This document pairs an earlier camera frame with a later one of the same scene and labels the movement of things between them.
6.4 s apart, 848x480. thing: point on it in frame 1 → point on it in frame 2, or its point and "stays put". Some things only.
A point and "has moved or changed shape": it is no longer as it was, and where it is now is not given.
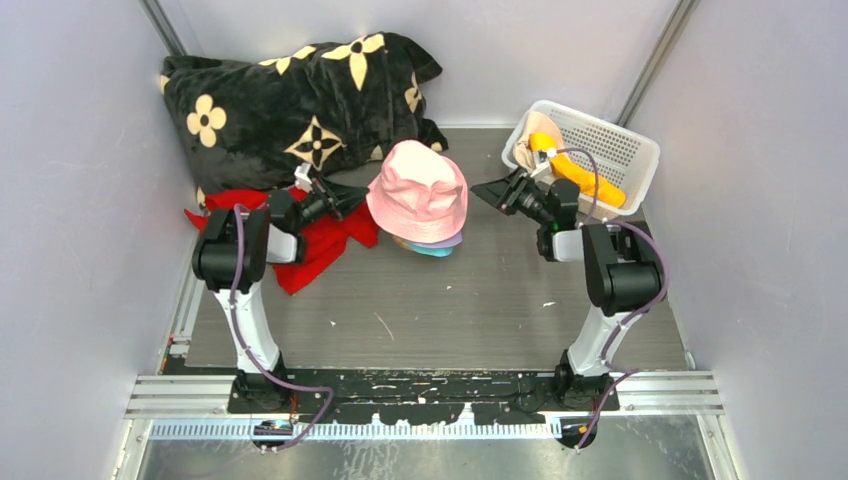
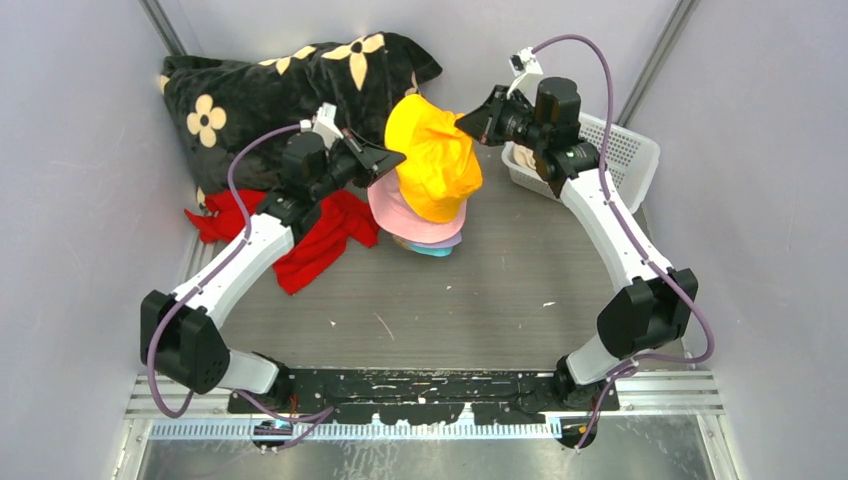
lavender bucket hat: x=453 y=241 stays put
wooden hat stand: x=402 y=242 stays put
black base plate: x=426 y=397 stays put
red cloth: x=325 y=243 stays put
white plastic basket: x=623 y=159 stays put
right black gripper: x=518 y=194 → x=499 y=115
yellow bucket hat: x=576 y=172 has moved or changed shape
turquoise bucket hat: x=441 y=252 stays put
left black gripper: x=326 y=199 → x=357 y=154
